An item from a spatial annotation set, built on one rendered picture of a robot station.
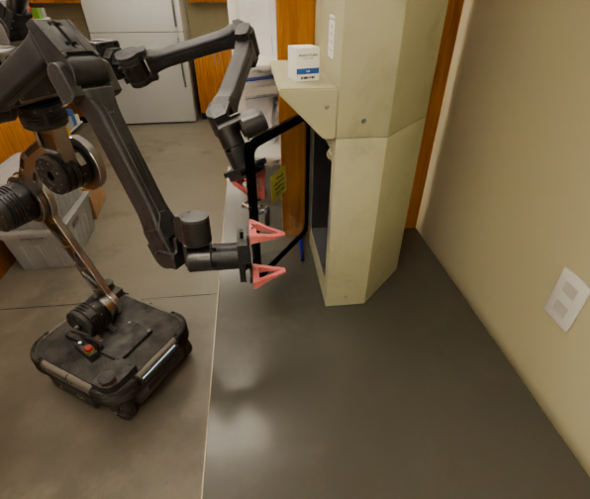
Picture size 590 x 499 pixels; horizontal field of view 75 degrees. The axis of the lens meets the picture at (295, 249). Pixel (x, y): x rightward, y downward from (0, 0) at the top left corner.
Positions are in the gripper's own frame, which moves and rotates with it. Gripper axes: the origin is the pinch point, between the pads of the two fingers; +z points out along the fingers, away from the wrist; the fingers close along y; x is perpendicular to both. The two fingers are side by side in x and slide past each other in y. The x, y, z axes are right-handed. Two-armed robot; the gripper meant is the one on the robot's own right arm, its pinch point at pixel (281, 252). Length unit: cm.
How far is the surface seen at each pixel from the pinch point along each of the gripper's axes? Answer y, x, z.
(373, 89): 31.0, 8.9, 19.1
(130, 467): -120, 18, -65
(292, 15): 41, 46, 7
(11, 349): -120, 90, -145
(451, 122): 13, 44, 55
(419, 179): -7, 46, 50
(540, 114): 25, 8, 55
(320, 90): 31.0, 8.8, 8.7
